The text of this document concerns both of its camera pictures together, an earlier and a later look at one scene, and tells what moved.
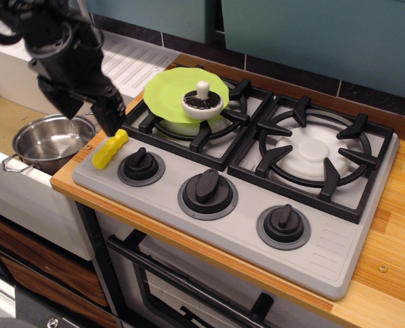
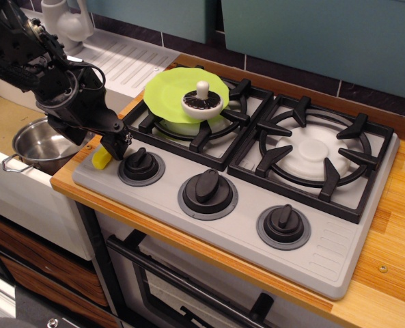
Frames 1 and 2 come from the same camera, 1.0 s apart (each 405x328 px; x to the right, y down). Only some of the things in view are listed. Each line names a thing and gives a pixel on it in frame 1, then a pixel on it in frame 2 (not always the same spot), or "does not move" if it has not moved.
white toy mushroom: (202, 104) does not move
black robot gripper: (71, 56) to (84, 103)
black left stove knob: (141, 169) does not move
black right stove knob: (283, 227) does not move
